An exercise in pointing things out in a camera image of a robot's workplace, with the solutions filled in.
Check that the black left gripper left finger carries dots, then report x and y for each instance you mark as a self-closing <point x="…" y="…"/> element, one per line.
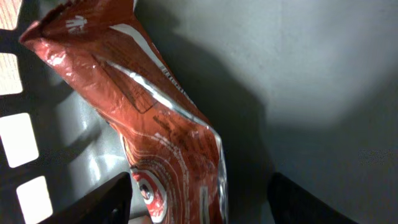
<point x="109" y="203"/>

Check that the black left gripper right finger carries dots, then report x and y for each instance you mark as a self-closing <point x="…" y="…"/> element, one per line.
<point x="291" y="204"/>

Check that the red snack wrapper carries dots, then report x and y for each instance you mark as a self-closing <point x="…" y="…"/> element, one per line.
<point x="176" y="158"/>

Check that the grey plastic mesh basket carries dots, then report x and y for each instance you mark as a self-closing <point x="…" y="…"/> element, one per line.
<point x="304" y="88"/>

